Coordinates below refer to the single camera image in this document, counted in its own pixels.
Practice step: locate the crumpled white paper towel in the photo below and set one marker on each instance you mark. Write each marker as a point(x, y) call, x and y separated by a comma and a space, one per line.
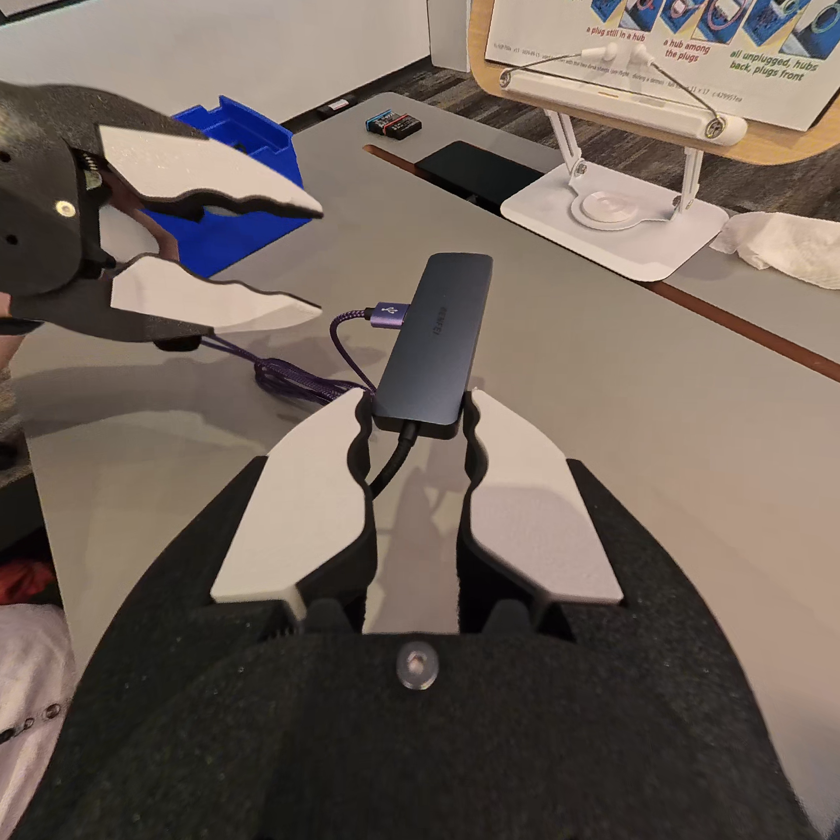
point(787, 249)

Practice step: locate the person's white shirt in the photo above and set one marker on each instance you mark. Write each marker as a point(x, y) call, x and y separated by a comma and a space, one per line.
point(33, 669)

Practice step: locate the wooden document stand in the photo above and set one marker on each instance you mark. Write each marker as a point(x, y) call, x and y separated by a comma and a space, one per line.
point(590, 236)

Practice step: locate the blue plastic bin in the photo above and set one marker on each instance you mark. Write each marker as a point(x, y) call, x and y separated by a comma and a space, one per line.
point(262, 151)

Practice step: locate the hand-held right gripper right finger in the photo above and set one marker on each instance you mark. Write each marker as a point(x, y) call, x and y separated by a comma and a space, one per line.
point(538, 518)

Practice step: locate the small black device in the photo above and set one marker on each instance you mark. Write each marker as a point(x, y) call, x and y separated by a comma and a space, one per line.
point(338, 105)

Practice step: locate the black flat panel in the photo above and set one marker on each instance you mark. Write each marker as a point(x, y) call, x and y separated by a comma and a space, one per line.
point(479, 170)

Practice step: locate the grey usb hub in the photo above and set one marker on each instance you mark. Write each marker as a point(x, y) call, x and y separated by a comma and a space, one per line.
point(433, 341)

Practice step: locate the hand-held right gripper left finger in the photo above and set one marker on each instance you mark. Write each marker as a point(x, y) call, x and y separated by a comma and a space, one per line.
point(295, 518)

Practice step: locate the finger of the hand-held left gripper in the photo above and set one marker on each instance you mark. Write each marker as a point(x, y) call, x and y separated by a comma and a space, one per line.
point(197, 167)
point(197, 298)

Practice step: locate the orange striped black battery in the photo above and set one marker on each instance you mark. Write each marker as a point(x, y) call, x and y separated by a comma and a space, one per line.
point(405, 128)

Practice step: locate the printed instruction sheet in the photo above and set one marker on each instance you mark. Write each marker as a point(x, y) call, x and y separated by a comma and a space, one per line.
point(558, 26)

